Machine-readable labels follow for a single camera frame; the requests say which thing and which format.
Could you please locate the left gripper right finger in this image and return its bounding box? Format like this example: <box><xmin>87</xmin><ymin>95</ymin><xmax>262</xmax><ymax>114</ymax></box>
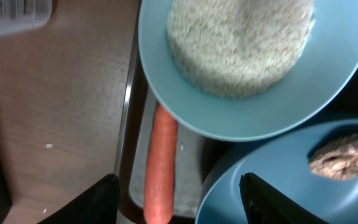
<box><xmin>239</xmin><ymin>172</ymin><xmax>327</xmax><ymax>224</ymax></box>

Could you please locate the clear plastic bin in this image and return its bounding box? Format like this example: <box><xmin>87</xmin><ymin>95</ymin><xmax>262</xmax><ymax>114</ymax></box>
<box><xmin>0</xmin><ymin>0</ymin><xmax>53</xmax><ymax>36</ymax></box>

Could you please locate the dark brown serving tray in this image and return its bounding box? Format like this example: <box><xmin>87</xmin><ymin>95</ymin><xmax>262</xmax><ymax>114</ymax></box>
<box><xmin>113</xmin><ymin>0</ymin><xmax>358</xmax><ymax>224</ymax></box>

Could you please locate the orange carrot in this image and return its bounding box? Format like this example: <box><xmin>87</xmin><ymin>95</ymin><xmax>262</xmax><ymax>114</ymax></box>
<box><xmin>144</xmin><ymin>105</ymin><xmax>178</xmax><ymax>224</ymax></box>

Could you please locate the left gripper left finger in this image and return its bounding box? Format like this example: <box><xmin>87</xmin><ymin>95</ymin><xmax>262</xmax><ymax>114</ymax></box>
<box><xmin>40</xmin><ymin>174</ymin><xmax>120</xmax><ymax>224</ymax></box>

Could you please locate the brown food scrap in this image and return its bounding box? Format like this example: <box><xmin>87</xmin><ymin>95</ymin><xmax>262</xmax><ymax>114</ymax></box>
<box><xmin>308</xmin><ymin>133</ymin><xmax>358</xmax><ymax>181</ymax></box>

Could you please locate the light blue rice bowl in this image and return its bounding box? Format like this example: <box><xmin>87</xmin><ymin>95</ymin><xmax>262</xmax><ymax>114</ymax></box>
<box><xmin>138</xmin><ymin>0</ymin><xmax>358</xmax><ymax>141</ymax></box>

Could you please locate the dark blue plate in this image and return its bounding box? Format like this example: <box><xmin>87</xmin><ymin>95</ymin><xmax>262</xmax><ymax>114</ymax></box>
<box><xmin>195</xmin><ymin>119</ymin><xmax>358</xmax><ymax>223</ymax></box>

